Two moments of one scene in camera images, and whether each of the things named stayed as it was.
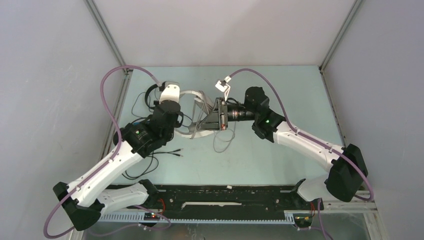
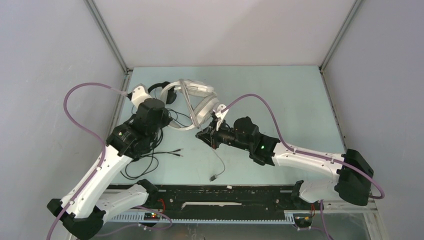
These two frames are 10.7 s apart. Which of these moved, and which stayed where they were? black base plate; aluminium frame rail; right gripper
Moved: right gripper
Stayed: aluminium frame rail; black base plate
